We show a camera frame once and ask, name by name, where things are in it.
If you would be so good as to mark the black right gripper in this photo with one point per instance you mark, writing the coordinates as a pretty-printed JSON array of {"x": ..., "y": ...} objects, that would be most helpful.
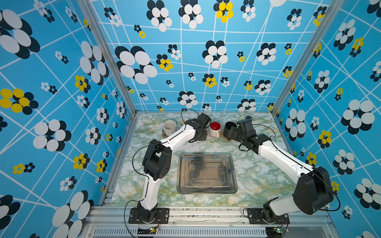
[{"x": 236, "y": 132}]

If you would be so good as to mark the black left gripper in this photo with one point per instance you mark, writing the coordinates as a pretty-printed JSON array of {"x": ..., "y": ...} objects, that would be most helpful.
[{"x": 204, "y": 138}]

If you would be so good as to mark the red interior white mug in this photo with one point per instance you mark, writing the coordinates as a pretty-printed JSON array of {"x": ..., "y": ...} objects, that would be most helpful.
[{"x": 214, "y": 130}]

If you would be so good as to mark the black metal mug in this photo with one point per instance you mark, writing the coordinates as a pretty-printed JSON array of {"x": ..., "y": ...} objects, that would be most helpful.
[{"x": 229, "y": 131}]

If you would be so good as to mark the white ceramic mug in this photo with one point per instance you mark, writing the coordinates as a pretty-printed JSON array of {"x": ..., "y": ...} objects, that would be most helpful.
[{"x": 170, "y": 127}]

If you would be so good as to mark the white mug blue handle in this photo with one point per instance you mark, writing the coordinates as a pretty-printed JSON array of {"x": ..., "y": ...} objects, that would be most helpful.
[{"x": 182, "y": 121}]

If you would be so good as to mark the tan rattan round coaster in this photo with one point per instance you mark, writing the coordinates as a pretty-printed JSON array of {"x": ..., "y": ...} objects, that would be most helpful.
[{"x": 222, "y": 135}]

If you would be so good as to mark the paw print cork coaster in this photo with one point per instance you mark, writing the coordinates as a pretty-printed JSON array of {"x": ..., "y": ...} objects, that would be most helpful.
[{"x": 164, "y": 134}]

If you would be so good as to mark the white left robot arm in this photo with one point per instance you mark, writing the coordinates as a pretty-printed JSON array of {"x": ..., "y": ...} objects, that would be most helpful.
[{"x": 157, "y": 161}]

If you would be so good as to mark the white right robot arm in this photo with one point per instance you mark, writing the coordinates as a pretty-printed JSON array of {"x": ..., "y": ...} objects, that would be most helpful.
[{"x": 313, "y": 189}]

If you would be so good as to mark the metal serving tray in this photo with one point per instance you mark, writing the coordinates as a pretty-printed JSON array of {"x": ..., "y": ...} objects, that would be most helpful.
[{"x": 206, "y": 173}]

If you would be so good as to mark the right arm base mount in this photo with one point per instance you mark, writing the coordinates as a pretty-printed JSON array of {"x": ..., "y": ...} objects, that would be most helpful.
[{"x": 257, "y": 217}]

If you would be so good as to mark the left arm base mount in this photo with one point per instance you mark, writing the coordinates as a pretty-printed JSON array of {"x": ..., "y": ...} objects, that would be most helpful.
[{"x": 156, "y": 216}]

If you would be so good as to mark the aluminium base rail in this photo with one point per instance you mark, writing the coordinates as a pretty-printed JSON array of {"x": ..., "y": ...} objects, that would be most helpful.
[{"x": 206, "y": 222}]

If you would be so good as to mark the aluminium corner post right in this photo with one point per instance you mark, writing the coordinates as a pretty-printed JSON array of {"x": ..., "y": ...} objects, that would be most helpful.
[{"x": 331, "y": 13}]

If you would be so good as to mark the aluminium corner post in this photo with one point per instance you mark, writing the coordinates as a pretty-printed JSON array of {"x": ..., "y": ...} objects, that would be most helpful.
[
  {"x": 331, "y": 13},
  {"x": 90, "y": 16}
]

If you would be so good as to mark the aluminium corner post left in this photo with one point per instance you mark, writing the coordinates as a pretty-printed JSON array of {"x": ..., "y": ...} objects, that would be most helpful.
[{"x": 90, "y": 16}]

